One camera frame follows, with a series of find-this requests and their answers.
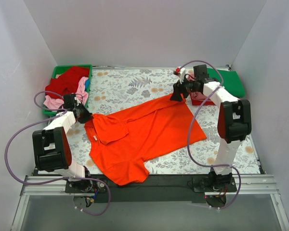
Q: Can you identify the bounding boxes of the folded dusty pink t shirt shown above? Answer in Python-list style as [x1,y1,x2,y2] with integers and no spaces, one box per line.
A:
[189,73,208,101]

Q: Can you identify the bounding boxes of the red t shirt in bin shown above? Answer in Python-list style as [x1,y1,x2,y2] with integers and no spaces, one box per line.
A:
[45,65,90,99]

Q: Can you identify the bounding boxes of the blue garment in bin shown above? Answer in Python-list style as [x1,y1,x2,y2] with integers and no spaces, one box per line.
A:
[85,79,91,92]

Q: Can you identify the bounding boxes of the pink t shirt in bin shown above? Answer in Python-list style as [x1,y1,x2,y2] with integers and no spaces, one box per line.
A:
[43,77,89,109]

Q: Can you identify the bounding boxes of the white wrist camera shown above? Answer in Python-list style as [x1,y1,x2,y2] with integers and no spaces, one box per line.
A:
[72,96,81,106]
[173,66,189,84]

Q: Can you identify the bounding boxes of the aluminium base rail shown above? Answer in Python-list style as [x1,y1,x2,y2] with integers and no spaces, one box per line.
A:
[12,174,289,231]

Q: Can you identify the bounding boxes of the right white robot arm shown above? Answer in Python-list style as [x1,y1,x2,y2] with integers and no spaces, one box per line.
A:
[170,61,251,192]

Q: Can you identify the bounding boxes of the folded green t shirt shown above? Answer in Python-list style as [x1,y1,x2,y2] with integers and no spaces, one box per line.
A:
[218,70,246,98]

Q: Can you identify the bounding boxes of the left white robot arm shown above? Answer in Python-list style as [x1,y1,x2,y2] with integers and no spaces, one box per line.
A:
[32,93,93,193]

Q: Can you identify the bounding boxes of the green plastic bin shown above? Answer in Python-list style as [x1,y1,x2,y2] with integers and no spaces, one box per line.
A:
[43,64,92,117]

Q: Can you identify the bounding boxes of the orange t shirt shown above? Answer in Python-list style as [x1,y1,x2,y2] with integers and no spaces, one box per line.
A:
[84,95,207,186]

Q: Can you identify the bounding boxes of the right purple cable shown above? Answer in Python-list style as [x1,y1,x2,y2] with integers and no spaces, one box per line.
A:
[180,60,242,210]

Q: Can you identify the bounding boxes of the folded red t shirt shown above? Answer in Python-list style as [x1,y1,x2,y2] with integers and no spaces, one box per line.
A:
[190,92,216,106]

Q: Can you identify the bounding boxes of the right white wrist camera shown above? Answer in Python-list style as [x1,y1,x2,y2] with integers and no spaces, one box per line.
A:
[173,66,189,84]

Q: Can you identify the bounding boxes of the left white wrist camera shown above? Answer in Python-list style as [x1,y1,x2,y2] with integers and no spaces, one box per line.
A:
[72,96,81,106]

